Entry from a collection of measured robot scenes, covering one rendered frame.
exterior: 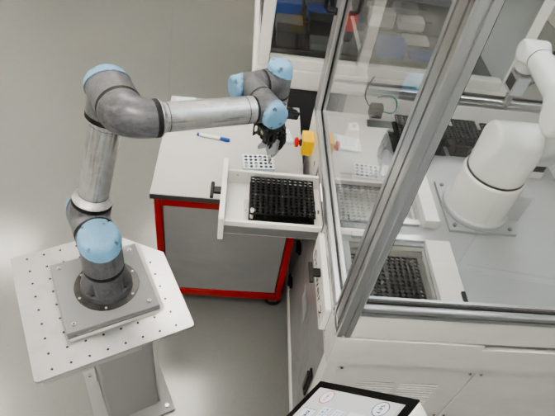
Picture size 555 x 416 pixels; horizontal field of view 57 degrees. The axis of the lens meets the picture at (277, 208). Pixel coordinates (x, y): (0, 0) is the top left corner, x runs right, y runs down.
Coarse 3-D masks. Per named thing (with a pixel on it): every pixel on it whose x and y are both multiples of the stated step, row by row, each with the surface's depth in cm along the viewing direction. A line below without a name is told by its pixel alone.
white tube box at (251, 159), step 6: (246, 156) 204; (252, 156) 203; (258, 156) 204; (264, 156) 205; (246, 162) 201; (252, 162) 201; (258, 162) 201; (264, 162) 202; (246, 168) 198; (252, 168) 198; (258, 168) 199; (264, 168) 199; (270, 168) 200
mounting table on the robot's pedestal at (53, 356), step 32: (32, 256) 163; (64, 256) 165; (160, 256) 169; (32, 288) 155; (160, 288) 161; (32, 320) 148; (160, 320) 153; (192, 320) 155; (32, 352) 142; (64, 352) 143; (96, 352) 144; (128, 352) 148
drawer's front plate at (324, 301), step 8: (320, 240) 160; (320, 248) 158; (320, 256) 156; (320, 264) 155; (320, 280) 154; (328, 280) 150; (320, 288) 152; (328, 288) 148; (320, 296) 151; (328, 296) 146; (320, 304) 151; (328, 304) 145; (328, 312) 144; (320, 320) 149; (320, 328) 150
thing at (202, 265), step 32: (224, 128) 219; (256, 128) 222; (288, 128) 225; (160, 160) 200; (192, 160) 203; (288, 160) 210; (160, 192) 189; (192, 192) 191; (160, 224) 202; (192, 224) 203; (192, 256) 218; (224, 256) 218; (256, 256) 218; (288, 256) 218; (192, 288) 236; (224, 288) 236; (256, 288) 236
